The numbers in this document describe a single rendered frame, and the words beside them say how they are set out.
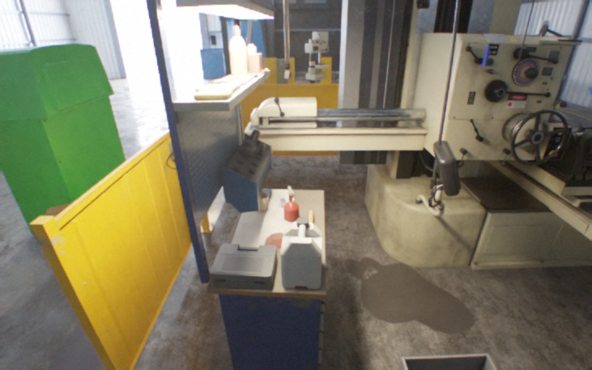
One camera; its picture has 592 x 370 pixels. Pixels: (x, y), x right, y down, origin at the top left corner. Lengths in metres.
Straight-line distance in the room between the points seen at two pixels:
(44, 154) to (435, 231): 3.66
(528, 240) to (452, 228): 0.75
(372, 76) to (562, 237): 2.20
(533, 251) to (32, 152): 4.76
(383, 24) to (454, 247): 1.96
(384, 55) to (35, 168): 3.44
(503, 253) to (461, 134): 1.31
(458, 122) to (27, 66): 3.55
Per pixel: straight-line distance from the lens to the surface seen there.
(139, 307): 2.24
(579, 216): 3.01
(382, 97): 2.82
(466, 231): 2.90
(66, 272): 1.60
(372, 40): 2.74
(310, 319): 1.51
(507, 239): 3.15
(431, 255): 2.93
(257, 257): 1.36
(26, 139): 3.71
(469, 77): 2.30
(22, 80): 3.60
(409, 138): 2.57
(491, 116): 2.45
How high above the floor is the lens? 1.90
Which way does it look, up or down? 27 degrees down
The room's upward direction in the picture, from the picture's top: 1 degrees counter-clockwise
